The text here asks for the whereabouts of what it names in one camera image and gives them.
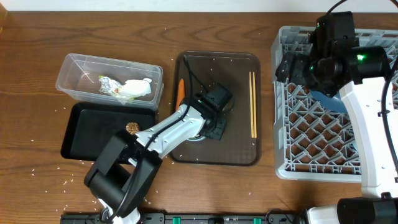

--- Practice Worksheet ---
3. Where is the light blue rice bowl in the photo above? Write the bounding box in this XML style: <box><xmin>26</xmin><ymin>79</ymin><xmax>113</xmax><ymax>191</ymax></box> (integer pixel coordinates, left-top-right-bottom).
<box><xmin>188</xmin><ymin>135</ymin><xmax>206</xmax><ymax>142</ymax></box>

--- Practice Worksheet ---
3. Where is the black plastic tray bin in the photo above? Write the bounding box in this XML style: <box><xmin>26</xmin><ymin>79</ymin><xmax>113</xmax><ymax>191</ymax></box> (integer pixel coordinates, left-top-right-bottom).
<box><xmin>60</xmin><ymin>102</ymin><xmax>155</xmax><ymax>161</ymax></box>

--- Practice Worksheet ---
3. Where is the orange carrot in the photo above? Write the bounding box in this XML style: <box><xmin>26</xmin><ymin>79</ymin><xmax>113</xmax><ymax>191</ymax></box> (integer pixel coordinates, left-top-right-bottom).
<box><xmin>175</xmin><ymin>78</ymin><xmax>185</xmax><ymax>111</ymax></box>

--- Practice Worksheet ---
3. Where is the light blue cup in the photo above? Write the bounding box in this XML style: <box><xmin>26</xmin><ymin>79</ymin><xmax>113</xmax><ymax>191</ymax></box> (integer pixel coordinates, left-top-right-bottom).
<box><xmin>353</xmin><ymin>141</ymin><xmax>359</xmax><ymax>153</ymax></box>

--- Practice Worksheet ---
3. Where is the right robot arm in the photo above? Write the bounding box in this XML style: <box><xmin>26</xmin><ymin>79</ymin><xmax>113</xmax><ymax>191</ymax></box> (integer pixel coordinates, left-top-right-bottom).
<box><xmin>275</xmin><ymin>11</ymin><xmax>397</xmax><ymax>223</ymax></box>

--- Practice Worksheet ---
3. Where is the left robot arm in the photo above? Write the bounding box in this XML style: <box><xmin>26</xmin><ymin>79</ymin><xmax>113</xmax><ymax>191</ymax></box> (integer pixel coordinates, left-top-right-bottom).
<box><xmin>84</xmin><ymin>84</ymin><xmax>233</xmax><ymax>223</ymax></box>

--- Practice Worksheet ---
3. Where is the blue plate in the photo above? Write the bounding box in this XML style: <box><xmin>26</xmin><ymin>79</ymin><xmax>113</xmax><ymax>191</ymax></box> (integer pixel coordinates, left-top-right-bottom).
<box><xmin>310</xmin><ymin>90</ymin><xmax>347</xmax><ymax>113</ymax></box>

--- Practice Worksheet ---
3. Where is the clear plastic bin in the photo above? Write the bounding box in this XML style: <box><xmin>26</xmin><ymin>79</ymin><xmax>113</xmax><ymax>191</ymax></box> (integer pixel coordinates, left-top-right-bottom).
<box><xmin>56</xmin><ymin>54</ymin><xmax>164</xmax><ymax>111</ymax></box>

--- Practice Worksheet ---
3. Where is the white napkin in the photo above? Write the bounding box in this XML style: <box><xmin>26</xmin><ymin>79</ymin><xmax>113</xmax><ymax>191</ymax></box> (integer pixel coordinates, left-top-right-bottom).
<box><xmin>118</xmin><ymin>78</ymin><xmax>152</xmax><ymax>98</ymax></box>

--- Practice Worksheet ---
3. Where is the brown cookie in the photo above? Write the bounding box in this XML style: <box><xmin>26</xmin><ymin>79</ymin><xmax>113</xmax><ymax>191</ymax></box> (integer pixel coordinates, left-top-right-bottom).
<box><xmin>126</xmin><ymin>122</ymin><xmax>140</xmax><ymax>135</ymax></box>

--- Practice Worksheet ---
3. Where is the foil yellow snack wrapper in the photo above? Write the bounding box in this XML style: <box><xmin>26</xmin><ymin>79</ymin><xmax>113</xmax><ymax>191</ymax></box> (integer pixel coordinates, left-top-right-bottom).
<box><xmin>99</xmin><ymin>75</ymin><xmax>134</xmax><ymax>100</ymax></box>

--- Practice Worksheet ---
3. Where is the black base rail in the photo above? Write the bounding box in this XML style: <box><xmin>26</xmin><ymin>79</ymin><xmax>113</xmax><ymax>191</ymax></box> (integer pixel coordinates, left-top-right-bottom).
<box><xmin>60</xmin><ymin>209</ymin><xmax>309</xmax><ymax>224</ymax></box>

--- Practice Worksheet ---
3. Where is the right wooden chopstick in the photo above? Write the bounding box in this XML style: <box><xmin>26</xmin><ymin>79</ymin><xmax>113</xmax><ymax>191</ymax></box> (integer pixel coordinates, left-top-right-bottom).
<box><xmin>252</xmin><ymin>72</ymin><xmax>257</xmax><ymax>138</ymax></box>

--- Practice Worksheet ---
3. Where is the brown serving tray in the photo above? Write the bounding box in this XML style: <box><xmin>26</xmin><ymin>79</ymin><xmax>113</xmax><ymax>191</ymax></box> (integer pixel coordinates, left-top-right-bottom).
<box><xmin>169</xmin><ymin>51</ymin><xmax>261</xmax><ymax>166</ymax></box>

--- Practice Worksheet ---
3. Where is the grey dishwasher rack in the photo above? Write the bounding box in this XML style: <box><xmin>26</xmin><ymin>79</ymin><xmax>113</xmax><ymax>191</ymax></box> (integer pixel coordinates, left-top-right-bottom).
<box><xmin>271</xmin><ymin>26</ymin><xmax>397</xmax><ymax>183</ymax></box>

